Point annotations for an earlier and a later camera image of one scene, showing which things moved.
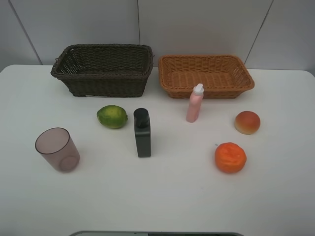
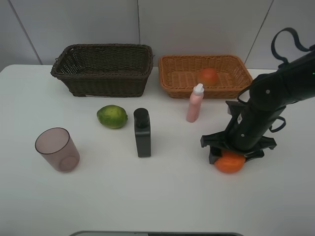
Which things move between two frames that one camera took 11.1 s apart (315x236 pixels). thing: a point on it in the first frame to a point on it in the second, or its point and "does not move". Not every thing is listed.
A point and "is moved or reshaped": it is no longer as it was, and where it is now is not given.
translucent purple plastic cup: (56, 145) does not move
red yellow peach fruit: (247, 122) is moved or reshaped
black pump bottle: (142, 126) does not move
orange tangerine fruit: (230, 157) does not move
